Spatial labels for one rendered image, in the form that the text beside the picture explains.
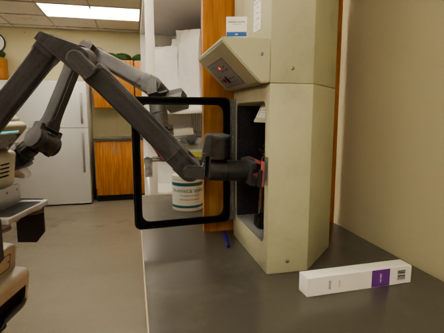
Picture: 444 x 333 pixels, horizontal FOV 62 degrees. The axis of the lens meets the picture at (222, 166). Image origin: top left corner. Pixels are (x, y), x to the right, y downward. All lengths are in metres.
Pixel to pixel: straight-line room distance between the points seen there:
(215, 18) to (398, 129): 0.65
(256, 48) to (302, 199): 0.38
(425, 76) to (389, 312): 0.60
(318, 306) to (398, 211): 0.47
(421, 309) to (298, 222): 0.32
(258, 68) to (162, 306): 0.56
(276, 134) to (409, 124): 0.42
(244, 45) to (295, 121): 0.21
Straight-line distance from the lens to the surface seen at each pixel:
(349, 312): 0.85
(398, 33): 1.23
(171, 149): 0.96
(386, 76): 1.24
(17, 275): 1.48
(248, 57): 0.88
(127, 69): 1.37
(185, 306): 0.83
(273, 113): 0.89
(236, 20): 0.95
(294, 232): 0.96
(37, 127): 1.47
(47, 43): 0.99
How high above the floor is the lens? 1.34
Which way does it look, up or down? 8 degrees down
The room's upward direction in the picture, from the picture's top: straight up
